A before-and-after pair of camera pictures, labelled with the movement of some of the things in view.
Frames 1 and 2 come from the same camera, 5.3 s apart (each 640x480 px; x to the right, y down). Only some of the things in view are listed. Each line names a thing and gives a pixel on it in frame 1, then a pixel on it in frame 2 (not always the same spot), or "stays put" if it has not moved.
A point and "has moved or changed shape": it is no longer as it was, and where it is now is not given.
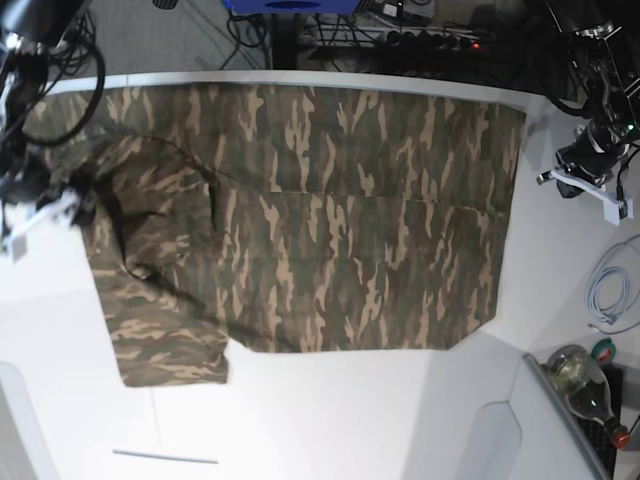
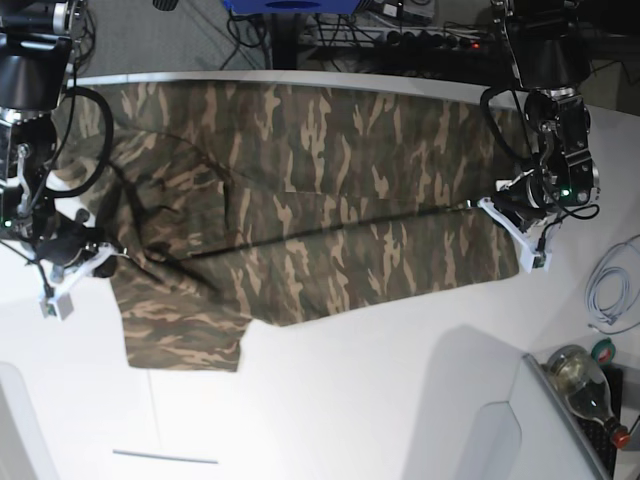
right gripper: (593, 156) → (525, 203)
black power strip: (438, 39) stays put
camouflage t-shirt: (283, 217) has moved or changed shape
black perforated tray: (600, 436) stays put
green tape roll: (604, 350) stays put
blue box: (292, 6) stays put
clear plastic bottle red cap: (582, 384) stays put
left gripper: (29, 178) → (72, 244)
